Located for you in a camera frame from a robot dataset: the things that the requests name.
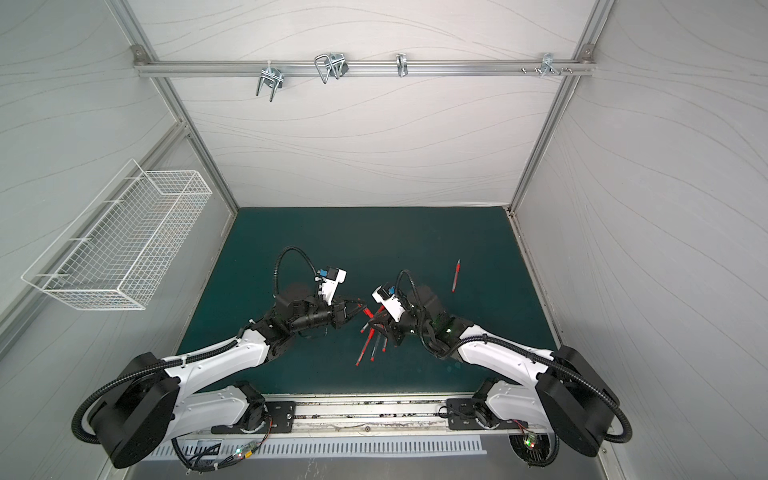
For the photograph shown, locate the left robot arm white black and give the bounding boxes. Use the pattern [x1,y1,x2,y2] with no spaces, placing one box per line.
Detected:
[70,284,366,468]

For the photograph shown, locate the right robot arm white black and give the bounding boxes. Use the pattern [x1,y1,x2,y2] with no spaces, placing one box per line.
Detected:
[369,285,633,466]

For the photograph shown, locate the green table mat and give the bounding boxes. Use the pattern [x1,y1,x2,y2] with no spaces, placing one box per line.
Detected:
[181,207,556,394]

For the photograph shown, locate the metal U-bolt clamp left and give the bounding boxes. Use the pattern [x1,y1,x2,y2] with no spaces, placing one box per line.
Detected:
[256,65,284,102]

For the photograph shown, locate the metal u-bolt clamp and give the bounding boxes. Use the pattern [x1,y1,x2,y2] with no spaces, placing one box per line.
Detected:
[314,52,349,84]
[256,65,284,102]

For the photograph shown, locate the metal U-bolt clamp middle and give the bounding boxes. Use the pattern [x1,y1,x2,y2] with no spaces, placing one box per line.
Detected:
[314,52,349,84]

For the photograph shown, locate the metal bolt clamp right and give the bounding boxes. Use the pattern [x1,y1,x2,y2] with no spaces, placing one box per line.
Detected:
[520,53,573,78]

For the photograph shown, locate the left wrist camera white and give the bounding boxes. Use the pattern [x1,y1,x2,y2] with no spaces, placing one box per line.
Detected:
[316,267,347,305]

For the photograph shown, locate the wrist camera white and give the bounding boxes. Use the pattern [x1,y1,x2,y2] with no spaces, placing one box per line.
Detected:
[316,267,347,305]
[372,285,405,322]

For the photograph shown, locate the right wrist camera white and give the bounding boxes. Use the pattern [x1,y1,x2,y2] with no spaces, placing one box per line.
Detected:
[372,285,405,322]

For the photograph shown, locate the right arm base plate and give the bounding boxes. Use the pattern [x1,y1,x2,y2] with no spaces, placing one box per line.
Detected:
[437,398,511,431]

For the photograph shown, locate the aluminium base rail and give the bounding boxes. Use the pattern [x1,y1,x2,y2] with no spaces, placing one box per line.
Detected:
[143,392,614,442]

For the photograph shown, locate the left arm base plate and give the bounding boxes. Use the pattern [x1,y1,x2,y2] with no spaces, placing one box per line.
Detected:
[211,401,296,435]

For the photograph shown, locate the right base cable loop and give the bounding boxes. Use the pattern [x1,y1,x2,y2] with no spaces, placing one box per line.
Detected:
[508,428,559,468]

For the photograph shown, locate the left base cable bundle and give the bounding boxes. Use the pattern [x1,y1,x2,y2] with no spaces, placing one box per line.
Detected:
[170,413,274,474]

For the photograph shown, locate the white wire basket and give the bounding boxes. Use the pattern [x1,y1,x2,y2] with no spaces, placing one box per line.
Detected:
[21,159,212,311]

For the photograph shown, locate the white slotted cable duct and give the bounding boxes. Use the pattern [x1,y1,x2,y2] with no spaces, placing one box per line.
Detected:
[144,435,487,461]

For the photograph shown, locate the small metal bracket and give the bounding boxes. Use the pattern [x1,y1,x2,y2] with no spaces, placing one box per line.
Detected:
[395,53,408,78]

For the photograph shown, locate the aluminium crossbar rail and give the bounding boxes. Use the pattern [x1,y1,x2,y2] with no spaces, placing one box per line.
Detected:
[134,57,597,78]

